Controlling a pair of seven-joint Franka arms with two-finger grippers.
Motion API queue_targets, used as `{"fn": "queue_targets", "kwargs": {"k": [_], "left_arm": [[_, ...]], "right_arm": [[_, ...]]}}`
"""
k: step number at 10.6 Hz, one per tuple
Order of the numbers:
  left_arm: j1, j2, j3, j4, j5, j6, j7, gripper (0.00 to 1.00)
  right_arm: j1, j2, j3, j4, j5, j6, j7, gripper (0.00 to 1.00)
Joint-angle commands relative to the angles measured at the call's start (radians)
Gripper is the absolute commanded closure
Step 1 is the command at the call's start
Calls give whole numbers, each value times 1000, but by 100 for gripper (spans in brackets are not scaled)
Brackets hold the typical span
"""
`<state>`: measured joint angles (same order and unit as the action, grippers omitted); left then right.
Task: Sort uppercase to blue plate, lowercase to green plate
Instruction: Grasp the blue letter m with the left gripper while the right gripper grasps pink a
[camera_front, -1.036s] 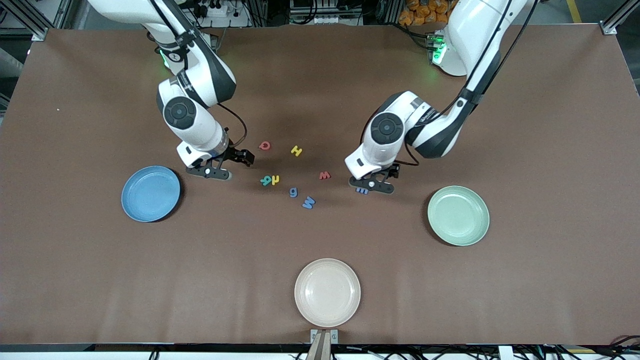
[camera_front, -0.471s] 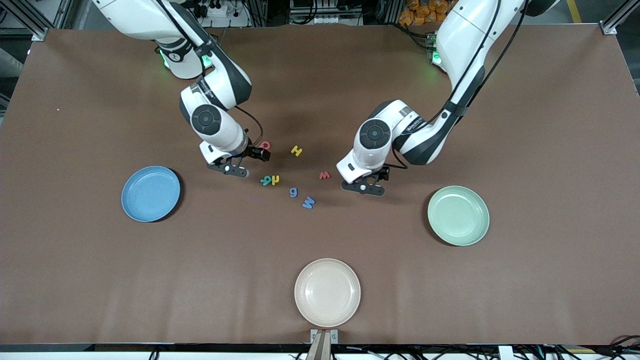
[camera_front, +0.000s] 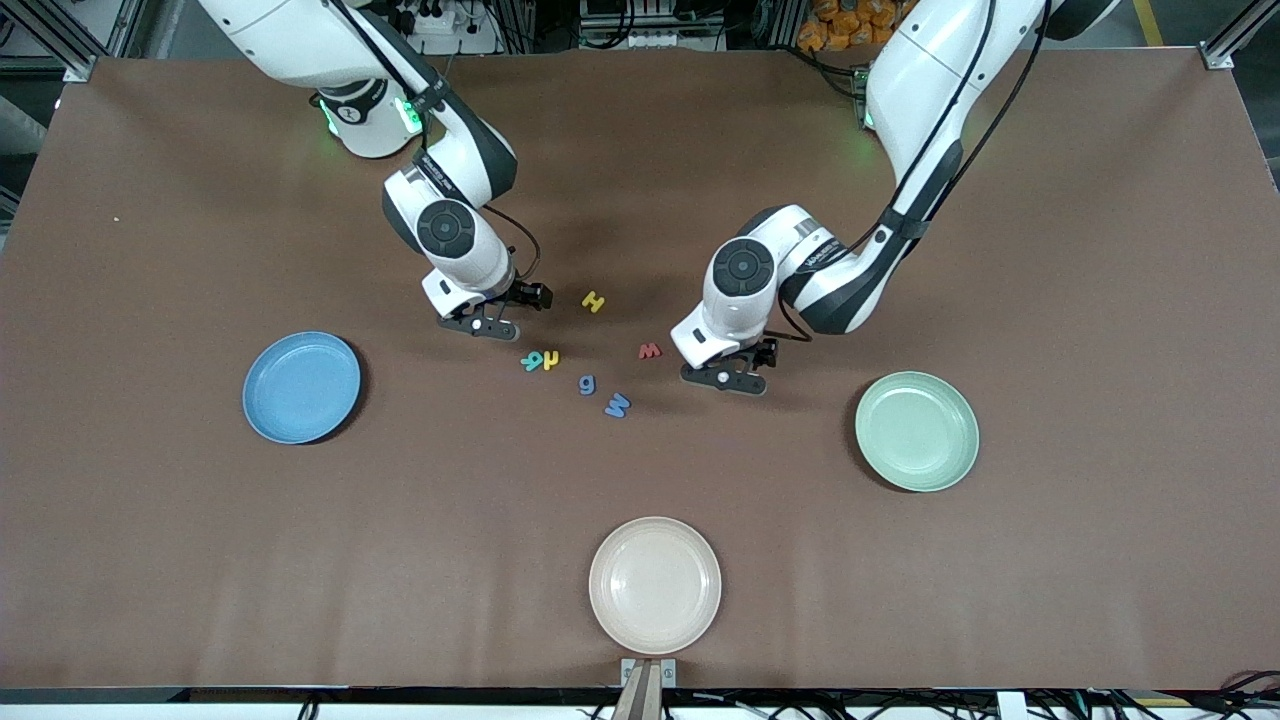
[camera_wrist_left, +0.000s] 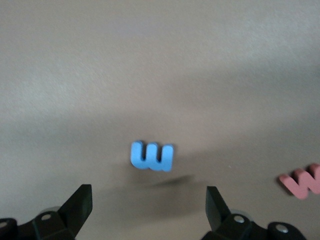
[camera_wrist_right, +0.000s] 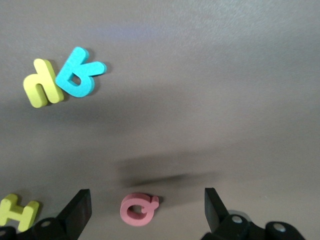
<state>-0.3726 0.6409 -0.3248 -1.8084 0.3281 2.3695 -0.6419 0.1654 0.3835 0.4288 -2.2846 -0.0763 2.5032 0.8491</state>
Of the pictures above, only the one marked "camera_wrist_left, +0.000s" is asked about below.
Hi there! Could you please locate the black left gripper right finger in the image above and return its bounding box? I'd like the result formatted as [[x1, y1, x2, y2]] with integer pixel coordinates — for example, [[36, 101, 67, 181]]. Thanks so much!
[[202, 186, 308, 240]]

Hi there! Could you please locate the brown table cover sheet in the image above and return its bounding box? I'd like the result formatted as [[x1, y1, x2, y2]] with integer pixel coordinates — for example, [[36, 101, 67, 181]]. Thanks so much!
[[0, 0, 320, 240]]

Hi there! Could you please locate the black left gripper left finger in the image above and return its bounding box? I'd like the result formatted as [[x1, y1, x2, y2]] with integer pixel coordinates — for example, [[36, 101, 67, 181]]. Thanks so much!
[[0, 184, 93, 240]]

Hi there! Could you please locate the red letter w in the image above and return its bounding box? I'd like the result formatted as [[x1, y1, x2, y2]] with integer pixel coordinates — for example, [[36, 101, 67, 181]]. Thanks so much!
[[278, 163, 320, 200]]

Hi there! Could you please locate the blue lowercase letter m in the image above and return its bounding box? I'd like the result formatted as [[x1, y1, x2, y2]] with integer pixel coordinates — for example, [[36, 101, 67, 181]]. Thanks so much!
[[130, 141, 174, 173]]

